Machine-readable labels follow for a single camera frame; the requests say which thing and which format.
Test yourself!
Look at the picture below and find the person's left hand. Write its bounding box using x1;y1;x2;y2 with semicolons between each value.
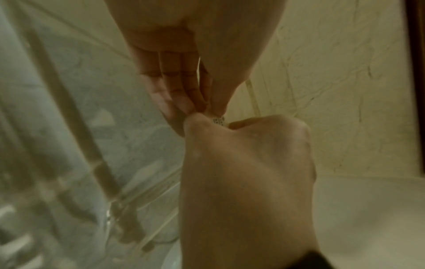
103;0;287;138

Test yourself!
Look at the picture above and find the person's right hand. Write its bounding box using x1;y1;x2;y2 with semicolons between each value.
178;112;320;269

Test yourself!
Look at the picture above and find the transparent tray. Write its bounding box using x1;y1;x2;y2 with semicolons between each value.
0;0;186;269

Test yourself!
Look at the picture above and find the mirror with dark wooden frame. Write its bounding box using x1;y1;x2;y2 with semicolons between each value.
405;0;425;175

